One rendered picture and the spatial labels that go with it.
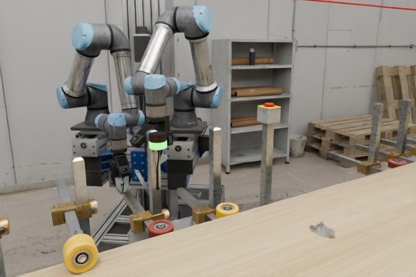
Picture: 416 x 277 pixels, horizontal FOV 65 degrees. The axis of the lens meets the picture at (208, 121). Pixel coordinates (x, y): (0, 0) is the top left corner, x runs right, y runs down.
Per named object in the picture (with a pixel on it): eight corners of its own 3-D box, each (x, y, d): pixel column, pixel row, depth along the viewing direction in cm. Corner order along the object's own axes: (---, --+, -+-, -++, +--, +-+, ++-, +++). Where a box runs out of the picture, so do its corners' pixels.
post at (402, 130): (391, 178, 196) (402, 98, 185) (395, 177, 198) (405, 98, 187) (397, 180, 193) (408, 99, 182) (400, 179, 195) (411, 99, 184)
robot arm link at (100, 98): (112, 106, 185) (111, 81, 182) (89, 109, 176) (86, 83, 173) (103, 103, 193) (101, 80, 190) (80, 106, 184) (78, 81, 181)
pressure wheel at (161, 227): (146, 253, 108) (144, 221, 106) (168, 246, 112) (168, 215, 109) (154, 267, 101) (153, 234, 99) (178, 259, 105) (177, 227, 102)
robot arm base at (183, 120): (174, 122, 190) (173, 104, 188) (200, 122, 188) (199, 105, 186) (168, 128, 175) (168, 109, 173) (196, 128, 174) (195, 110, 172)
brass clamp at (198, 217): (191, 219, 132) (191, 208, 131) (220, 211, 139) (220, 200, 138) (198, 226, 127) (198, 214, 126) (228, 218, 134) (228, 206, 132)
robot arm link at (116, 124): (119, 111, 147) (129, 114, 141) (121, 135, 149) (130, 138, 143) (103, 113, 142) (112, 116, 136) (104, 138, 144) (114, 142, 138)
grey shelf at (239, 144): (211, 162, 426) (211, 39, 392) (268, 153, 462) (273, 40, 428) (226, 174, 387) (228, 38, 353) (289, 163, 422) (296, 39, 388)
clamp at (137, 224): (130, 227, 119) (129, 214, 118) (164, 218, 126) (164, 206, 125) (135, 235, 114) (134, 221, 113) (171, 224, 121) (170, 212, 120)
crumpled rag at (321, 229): (304, 225, 105) (305, 218, 105) (323, 222, 107) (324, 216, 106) (320, 240, 97) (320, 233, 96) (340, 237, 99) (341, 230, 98)
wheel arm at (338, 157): (327, 158, 200) (327, 151, 199) (330, 157, 202) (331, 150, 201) (396, 183, 163) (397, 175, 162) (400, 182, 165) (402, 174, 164)
